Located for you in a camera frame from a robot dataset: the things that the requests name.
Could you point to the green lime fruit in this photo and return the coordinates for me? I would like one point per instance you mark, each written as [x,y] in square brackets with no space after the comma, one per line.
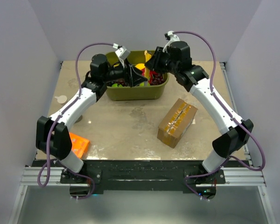
[116,85]

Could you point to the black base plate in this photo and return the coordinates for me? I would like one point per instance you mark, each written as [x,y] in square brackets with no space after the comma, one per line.
[137,175]

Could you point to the bottle with beige cap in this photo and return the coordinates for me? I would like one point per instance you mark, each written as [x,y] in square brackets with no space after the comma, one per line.
[61,99]

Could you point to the brown taped cardboard box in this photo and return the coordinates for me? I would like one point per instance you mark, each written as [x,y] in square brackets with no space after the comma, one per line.
[176,122]

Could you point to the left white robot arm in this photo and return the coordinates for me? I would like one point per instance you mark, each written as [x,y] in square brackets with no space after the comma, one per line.
[52,133]

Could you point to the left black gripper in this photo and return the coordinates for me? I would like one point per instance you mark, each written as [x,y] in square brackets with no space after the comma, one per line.
[130,74]

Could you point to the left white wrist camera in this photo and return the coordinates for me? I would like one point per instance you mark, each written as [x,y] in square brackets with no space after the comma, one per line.
[121,52]

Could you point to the yellow utility knife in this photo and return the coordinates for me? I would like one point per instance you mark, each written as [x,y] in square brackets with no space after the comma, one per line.
[148,56]

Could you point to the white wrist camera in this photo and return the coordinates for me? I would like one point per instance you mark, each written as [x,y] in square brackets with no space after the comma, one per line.
[121,52]
[170,37]

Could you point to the yellow lemon fruit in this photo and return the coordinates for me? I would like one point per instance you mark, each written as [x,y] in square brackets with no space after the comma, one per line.
[140,66]

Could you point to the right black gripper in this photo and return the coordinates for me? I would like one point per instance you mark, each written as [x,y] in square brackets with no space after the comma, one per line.
[154,63]

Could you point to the red grape bunch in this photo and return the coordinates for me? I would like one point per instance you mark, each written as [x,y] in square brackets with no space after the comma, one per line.
[156,78]

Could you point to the olive green plastic bin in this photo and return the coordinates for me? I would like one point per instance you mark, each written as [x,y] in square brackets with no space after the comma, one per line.
[137,92]

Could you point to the orange patterned block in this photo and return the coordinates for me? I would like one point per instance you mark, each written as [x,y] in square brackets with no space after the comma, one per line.
[80,145]

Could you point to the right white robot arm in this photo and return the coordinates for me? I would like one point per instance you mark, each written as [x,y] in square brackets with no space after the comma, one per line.
[176,59]

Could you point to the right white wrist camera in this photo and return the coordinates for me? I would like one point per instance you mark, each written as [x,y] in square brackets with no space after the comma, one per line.
[170,37]

